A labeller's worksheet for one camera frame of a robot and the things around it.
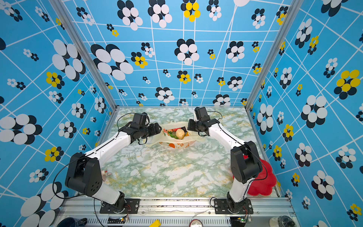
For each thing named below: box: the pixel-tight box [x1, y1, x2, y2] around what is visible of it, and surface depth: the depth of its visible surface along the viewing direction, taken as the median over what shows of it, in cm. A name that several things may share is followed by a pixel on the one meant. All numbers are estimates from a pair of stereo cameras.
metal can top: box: [189, 218, 204, 227], surface depth 61 cm
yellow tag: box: [148, 219, 162, 227], surface depth 70 cm
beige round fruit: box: [175, 128, 185, 140], surface depth 99 cm
